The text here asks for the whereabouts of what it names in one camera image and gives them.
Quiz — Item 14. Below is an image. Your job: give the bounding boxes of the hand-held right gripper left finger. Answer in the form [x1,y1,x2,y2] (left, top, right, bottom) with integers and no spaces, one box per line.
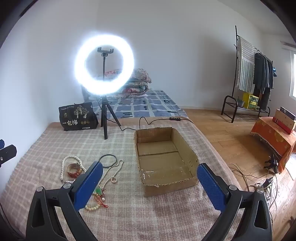
[25,161,104,241]

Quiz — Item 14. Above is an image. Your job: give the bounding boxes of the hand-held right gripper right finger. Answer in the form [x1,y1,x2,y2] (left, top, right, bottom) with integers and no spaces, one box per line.
[196,163,273,241]

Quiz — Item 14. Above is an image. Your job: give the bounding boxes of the green jade pendant red cord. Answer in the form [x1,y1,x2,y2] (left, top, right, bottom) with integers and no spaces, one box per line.
[92,186,109,209]

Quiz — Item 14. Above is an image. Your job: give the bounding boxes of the cream bead bracelet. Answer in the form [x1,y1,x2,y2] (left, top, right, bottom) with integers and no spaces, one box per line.
[85,196,105,211]

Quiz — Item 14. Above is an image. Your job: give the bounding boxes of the thick twisted pearl necklace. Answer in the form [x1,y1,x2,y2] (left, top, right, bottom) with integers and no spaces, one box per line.
[60,155,85,184]

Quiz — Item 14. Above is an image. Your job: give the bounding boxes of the cardboard box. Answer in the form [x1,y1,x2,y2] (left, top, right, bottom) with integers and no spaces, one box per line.
[134,127,199,198]

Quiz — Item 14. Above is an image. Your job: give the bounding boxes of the black bangle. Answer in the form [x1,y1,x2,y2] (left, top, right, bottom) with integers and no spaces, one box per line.
[98,154,117,168]

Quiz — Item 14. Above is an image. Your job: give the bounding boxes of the beige plaid blanket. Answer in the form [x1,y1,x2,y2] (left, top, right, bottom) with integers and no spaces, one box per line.
[0,120,245,241]

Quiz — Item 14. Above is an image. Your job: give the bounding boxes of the white power strip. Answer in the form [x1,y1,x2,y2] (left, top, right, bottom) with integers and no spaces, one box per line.
[255,183,270,200]

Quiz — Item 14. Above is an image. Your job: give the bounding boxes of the black printed bag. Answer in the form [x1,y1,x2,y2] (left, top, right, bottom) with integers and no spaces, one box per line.
[58,103,99,132]

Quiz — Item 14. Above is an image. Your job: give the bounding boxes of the black tripod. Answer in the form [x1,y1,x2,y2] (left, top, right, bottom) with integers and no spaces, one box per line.
[98,95,122,140]

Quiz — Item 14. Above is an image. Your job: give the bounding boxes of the orange cloth covered table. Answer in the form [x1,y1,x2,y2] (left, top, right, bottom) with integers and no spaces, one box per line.
[250,117,296,174]

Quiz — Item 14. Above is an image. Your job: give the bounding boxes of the yellow crate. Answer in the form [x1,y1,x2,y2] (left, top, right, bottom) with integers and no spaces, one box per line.
[242,92,259,109]

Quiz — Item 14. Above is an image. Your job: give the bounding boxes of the blue patterned bedsheet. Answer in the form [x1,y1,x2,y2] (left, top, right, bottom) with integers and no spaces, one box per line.
[89,89,188,119]

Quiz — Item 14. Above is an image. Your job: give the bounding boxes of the stacked flat boxes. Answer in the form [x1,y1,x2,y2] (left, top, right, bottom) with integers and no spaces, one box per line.
[272,109,296,135]

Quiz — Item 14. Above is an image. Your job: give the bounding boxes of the dark flat box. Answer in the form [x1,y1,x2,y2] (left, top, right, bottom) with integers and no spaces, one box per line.
[279,107,296,121]

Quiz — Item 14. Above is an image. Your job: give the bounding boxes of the folded floral quilts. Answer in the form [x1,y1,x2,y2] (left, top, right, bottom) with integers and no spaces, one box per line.
[104,68,152,98]

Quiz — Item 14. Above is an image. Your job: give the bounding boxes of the dark hanging clothes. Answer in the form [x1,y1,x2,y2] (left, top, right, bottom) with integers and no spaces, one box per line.
[253,52,274,109]

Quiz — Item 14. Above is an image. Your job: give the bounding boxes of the striped towel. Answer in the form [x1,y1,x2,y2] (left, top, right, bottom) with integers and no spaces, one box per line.
[238,37,255,92]

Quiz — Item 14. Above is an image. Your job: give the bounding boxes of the window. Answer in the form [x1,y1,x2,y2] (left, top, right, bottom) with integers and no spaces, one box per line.
[281,40,296,101]

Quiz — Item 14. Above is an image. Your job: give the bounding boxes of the black clothes rack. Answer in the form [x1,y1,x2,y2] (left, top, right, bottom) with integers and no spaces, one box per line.
[221,25,274,123]

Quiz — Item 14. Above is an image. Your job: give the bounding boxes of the tangle of floor cables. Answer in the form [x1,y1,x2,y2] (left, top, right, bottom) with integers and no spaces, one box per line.
[229,162,284,224]

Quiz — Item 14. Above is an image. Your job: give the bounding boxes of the thin pearl necklace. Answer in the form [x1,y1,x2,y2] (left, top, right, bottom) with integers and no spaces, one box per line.
[97,159,124,189]

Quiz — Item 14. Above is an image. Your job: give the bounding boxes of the white ring light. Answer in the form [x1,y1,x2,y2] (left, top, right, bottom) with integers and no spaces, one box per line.
[73,31,135,95]

